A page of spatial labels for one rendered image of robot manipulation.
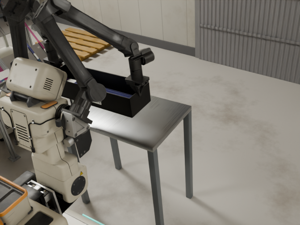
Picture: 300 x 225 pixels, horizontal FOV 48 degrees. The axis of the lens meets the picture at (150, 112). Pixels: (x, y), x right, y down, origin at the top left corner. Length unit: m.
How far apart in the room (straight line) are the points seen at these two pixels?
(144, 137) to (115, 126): 0.21
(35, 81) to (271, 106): 2.64
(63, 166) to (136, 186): 1.16
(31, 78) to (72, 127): 0.26
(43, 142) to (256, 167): 1.83
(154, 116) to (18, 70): 0.86
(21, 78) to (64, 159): 0.44
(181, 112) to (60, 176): 0.80
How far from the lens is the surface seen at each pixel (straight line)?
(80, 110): 1.42
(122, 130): 1.95
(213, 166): 2.85
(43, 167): 1.76
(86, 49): 4.92
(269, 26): 3.93
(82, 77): 1.43
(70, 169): 1.70
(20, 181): 1.89
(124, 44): 1.53
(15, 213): 1.57
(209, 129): 3.23
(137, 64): 1.57
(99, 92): 1.44
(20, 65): 1.53
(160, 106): 2.11
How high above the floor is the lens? 1.96
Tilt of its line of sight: 34 degrees down
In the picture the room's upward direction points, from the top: 6 degrees counter-clockwise
